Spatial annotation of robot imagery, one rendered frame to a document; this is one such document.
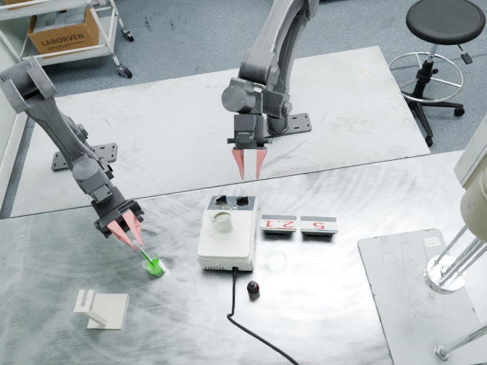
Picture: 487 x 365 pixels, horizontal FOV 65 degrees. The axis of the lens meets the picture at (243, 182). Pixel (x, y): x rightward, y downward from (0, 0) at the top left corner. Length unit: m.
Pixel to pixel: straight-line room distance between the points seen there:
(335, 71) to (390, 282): 0.73
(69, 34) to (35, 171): 1.75
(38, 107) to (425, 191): 0.94
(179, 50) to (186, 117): 1.85
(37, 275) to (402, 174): 0.99
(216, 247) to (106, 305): 0.30
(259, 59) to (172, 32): 2.41
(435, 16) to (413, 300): 1.49
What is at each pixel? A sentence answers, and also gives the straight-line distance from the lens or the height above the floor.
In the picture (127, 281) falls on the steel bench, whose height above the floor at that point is 0.90.
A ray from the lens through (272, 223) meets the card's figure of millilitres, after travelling 0.97.
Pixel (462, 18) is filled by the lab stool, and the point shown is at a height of 0.64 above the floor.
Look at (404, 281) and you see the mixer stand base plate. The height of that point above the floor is 0.91.
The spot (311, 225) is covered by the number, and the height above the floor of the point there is 0.92.
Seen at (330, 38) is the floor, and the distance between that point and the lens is 3.01.
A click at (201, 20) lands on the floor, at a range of 3.34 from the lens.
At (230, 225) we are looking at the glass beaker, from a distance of 0.86.
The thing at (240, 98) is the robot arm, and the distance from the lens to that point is 0.82.
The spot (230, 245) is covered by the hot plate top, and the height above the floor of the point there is 0.99.
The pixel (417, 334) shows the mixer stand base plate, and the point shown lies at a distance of 0.93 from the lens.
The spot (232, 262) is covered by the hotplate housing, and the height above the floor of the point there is 0.96.
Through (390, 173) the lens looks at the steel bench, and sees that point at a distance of 1.10.
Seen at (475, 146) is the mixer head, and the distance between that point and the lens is 0.57.
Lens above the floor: 1.78
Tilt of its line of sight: 56 degrees down
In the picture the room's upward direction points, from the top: 11 degrees counter-clockwise
